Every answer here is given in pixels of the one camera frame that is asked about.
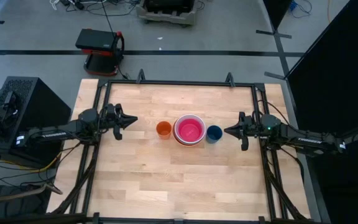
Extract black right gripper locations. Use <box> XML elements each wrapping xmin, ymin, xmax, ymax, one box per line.
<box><xmin>224</xmin><ymin>111</ymin><xmax>260</xmax><ymax>152</ymax></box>

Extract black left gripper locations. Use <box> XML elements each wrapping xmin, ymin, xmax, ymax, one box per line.
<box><xmin>103</xmin><ymin>103</ymin><xmax>139</xmax><ymax>141</ymax></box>

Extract blue plastic cup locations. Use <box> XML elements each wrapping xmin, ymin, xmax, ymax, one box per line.
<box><xmin>206</xmin><ymin>124</ymin><xmax>224</xmax><ymax>144</ymax></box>

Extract orange plastic cup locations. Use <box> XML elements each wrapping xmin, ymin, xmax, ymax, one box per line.
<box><xmin>155</xmin><ymin>121</ymin><xmax>173</xmax><ymax>141</ymax></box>

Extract pink translucent bowl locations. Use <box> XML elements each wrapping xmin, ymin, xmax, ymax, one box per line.
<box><xmin>176</xmin><ymin>116</ymin><xmax>204</xmax><ymax>144</ymax></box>

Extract white plastic bowl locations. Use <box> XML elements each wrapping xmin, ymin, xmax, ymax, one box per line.
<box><xmin>173</xmin><ymin>114</ymin><xmax>207</xmax><ymax>146</ymax></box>

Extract black computer tower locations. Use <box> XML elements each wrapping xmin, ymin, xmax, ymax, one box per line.
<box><xmin>0</xmin><ymin>76</ymin><xmax>72</xmax><ymax>166</ymax></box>

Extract red and black cart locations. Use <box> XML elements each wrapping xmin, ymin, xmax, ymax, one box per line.
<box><xmin>75</xmin><ymin>27</ymin><xmax>126</xmax><ymax>77</ymax></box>

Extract grey equipment dolly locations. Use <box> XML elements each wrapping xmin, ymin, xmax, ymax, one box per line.
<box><xmin>135</xmin><ymin>0</ymin><xmax>199</xmax><ymax>27</ymax></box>

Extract large black partition panel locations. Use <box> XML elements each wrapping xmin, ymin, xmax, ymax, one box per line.
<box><xmin>284</xmin><ymin>0</ymin><xmax>358</xmax><ymax>147</ymax></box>

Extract black device on tower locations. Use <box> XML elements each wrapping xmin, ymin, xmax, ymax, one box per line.
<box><xmin>0</xmin><ymin>90</ymin><xmax>21</xmax><ymax>127</ymax></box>

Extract black partition with foot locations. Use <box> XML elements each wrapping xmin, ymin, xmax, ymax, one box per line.
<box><xmin>255</xmin><ymin>0</ymin><xmax>293</xmax><ymax>40</ymax></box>

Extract black power strip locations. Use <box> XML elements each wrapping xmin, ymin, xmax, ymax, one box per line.
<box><xmin>60</xmin><ymin>0</ymin><xmax>85</xmax><ymax>10</ymax></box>

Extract black floor box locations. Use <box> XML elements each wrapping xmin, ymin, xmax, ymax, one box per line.
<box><xmin>0</xmin><ymin>185</ymin><xmax>52</xmax><ymax>220</ymax></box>

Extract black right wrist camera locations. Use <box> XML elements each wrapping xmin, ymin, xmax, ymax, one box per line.
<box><xmin>246</xmin><ymin>118</ymin><xmax>259</xmax><ymax>138</ymax></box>

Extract black metal table frame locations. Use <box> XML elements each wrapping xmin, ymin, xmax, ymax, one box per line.
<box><xmin>50</xmin><ymin>68</ymin><xmax>312</xmax><ymax>224</ymax></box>

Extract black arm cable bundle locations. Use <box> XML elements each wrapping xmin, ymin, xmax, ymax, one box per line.
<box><xmin>259</xmin><ymin>146</ymin><xmax>306</xmax><ymax>222</ymax></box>
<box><xmin>52</xmin><ymin>144</ymin><xmax>101</xmax><ymax>215</ymax></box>

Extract yellow floor cable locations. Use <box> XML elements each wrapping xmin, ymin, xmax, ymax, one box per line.
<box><xmin>0</xmin><ymin>151</ymin><xmax>63</xmax><ymax>174</ymax></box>

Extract black hanging cable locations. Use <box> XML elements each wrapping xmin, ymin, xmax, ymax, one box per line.
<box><xmin>99</xmin><ymin>0</ymin><xmax>118</xmax><ymax>37</ymax></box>

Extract brown curved strap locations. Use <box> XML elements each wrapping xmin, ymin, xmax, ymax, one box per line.
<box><xmin>0</xmin><ymin>182</ymin><xmax>63</xmax><ymax>206</ymax></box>

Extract blue cable bundle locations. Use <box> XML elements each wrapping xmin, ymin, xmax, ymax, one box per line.
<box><xmin>289</xmin><ymin>0</ymin><xmax>313</xmax><ymax>19</ymax></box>

